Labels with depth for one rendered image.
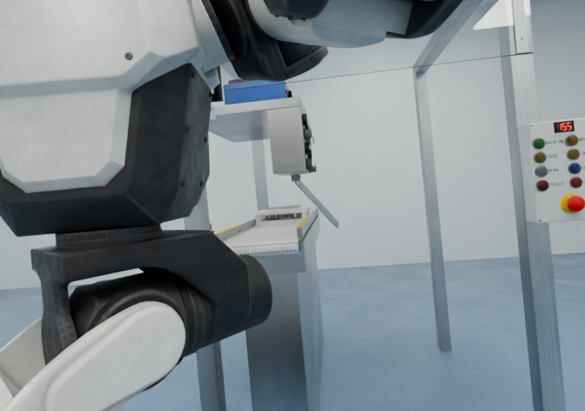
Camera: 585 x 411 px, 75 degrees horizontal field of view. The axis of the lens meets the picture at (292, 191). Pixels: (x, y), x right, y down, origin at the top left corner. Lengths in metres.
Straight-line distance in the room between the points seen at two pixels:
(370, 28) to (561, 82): 5.11
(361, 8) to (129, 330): 0.37
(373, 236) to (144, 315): 4.32
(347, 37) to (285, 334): 1.22
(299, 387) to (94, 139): 1.21
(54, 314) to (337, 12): 0.40
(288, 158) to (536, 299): 0.80
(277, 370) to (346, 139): 3.56
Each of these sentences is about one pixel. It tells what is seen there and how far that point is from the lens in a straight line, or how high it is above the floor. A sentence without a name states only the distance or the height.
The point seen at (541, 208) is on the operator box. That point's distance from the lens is 1.17.
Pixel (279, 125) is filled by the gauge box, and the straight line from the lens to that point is 1.19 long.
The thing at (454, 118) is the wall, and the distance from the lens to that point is 4.88.
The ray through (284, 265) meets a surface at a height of 0.73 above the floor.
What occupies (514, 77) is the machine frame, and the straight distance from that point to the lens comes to 1.25.
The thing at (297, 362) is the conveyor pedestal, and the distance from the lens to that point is 1.44.
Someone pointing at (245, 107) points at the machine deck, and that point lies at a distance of 1.22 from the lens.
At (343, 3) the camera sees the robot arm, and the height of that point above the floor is 1.08.
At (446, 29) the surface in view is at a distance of 1.22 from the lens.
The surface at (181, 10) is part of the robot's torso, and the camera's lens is 0.45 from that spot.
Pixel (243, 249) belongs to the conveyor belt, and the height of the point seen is 0.80.
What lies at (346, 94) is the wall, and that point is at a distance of 4.77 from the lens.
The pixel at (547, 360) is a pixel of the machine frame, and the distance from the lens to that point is 1.33.
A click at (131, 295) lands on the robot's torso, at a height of 0.87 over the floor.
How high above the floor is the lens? 0.96
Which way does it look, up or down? level
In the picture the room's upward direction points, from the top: 5 degrees counter-clockwise
